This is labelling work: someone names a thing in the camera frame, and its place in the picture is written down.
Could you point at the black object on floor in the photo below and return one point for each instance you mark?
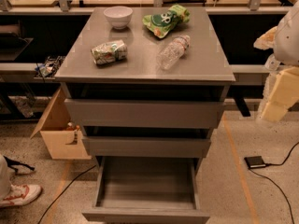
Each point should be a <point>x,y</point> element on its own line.
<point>14,165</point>

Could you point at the grey middle drawer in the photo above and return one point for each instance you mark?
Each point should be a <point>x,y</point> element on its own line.
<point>146,147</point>

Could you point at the grey open bottom drawer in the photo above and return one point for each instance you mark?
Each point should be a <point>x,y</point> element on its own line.
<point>132,190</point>

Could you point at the white bowl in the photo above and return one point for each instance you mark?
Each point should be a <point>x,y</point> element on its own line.
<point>119,16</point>

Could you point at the green chip bag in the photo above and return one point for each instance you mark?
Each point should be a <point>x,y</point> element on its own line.
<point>162,24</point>

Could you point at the crushed green white can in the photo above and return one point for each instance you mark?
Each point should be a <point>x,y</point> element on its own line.
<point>109,52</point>

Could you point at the white red sneaker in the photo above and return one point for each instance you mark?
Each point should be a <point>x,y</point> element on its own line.
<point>20,195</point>

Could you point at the grey side shelf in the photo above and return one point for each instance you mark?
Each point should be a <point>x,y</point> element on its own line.
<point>249,74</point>
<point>21,73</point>

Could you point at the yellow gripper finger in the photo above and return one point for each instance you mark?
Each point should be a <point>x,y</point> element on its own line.
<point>284,94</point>
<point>266,41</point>

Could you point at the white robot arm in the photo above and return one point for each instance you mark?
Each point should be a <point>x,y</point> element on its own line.
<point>286,50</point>

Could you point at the clear plastic water bottle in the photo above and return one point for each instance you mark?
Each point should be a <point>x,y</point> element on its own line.
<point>169,55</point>

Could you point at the grey top drawer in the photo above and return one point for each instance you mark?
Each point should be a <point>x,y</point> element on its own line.
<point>145,114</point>

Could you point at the grey side shelf left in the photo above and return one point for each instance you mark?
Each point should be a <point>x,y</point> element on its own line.
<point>21,73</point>

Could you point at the cardboard box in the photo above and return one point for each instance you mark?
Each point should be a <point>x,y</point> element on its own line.
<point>60,134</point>

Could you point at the grey side shelf right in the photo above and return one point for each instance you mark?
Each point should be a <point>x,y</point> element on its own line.
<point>249,74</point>

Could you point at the black foot pedal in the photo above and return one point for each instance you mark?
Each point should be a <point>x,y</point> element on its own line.
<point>254,162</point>

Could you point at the grey drawer cabinet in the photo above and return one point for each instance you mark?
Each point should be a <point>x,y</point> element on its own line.
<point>202,74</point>

